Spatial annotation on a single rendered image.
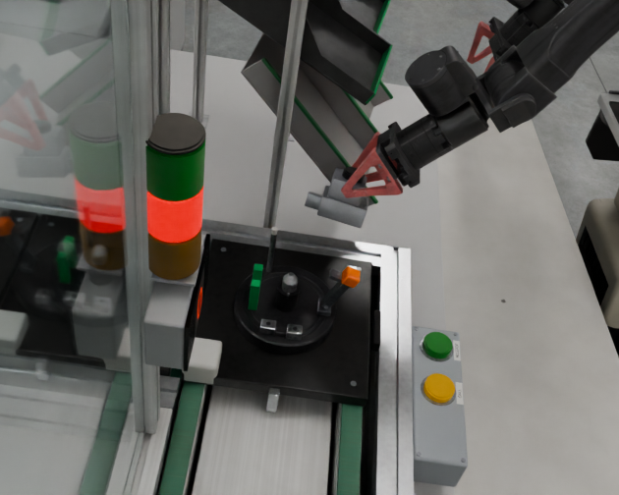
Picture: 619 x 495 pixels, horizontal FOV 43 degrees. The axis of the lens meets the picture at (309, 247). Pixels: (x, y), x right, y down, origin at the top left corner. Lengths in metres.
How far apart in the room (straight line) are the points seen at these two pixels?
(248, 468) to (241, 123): 0.76
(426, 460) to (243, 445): 0.23
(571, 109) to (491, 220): 2.02
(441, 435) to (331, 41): 0.55
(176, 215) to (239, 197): 0.73
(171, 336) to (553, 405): 0.68
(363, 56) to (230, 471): 0.60
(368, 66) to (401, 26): 2.53
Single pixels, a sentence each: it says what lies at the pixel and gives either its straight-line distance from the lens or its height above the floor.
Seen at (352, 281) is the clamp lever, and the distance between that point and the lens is 1.02.
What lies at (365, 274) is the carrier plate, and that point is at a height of 0.97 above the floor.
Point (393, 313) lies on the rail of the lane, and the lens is 1.15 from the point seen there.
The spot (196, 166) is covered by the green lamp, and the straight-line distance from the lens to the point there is 0.65.
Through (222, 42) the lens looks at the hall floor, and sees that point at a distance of 3.37.
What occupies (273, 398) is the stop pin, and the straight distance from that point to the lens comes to 1.03.
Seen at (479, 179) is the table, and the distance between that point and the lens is 1.56.
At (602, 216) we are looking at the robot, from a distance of 1.69.
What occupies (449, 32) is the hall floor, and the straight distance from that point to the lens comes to 3.72.
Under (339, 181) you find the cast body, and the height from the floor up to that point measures 1.12.
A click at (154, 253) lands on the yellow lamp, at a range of 0.72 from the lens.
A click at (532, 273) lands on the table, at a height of 0.86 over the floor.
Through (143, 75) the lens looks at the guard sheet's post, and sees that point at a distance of 0.60.
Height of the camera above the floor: 1.82
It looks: 46 degrees down
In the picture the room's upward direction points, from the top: 11 degrees clockwise
